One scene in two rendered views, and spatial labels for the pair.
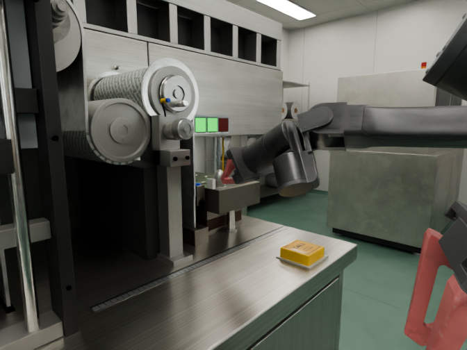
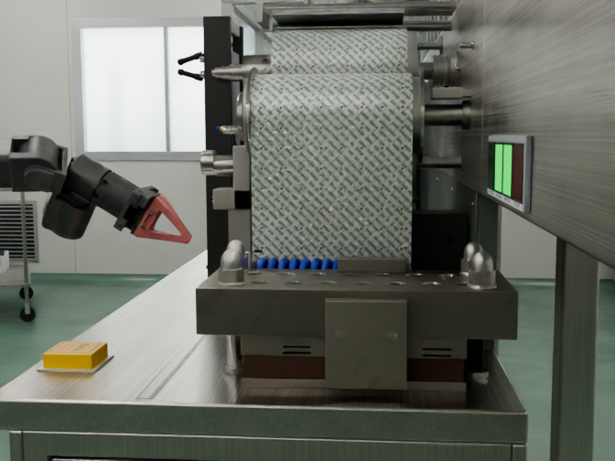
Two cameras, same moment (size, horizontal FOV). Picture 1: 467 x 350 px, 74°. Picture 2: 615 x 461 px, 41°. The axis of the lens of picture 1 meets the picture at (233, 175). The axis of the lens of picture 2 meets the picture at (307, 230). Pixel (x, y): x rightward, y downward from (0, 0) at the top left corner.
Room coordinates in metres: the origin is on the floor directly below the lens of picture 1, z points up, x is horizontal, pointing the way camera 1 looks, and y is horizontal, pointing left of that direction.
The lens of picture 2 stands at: (1.75, -0.59, 1.22)
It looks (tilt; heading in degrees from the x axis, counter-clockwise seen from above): 7 degrees down; 142
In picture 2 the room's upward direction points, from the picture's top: straight up
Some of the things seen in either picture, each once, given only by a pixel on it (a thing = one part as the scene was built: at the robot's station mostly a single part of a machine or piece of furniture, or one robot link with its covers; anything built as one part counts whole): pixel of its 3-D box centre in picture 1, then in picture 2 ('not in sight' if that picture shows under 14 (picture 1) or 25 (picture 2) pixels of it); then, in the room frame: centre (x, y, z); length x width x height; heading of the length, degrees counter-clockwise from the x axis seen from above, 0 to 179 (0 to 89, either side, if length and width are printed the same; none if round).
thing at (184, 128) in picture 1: (183, 128); (209, 162); (0.61, 0.10, 1.18); 0.04 x 0.02 x 0.04; 137
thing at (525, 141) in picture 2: (206, 124); (505, 168); (1.19, 0.10, 1.19); 0.25 x 0.01 x 0.07; 137
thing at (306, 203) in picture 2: (165, 155); (330, 212); (0.81, 0.18, 1.11); 0.23 x 0.01 x 0.18; 47
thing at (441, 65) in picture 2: not in sight; (435, 70); (0.70, 0.51, 1.34); 0.07 x 0.07 x 0.07; 47
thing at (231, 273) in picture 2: not in sight; (231, 266); (0.85, -0.02, 1.05); 0.04 x 0.04 x 0.04
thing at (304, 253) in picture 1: (301, 252); (76, 355); (0.65, -0.15, 0.91); 0.07 x 0.07 x 0.02; 47
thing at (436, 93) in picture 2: not in sight; (450, 92); (0.89, 0.35, 1.28); 0.06 x 0.05 x 0.02; 47
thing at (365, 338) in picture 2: not in sight; (365, 344); (1.01, 0.08, 0.97); 0.10 x 0.03 x 0.11; 47
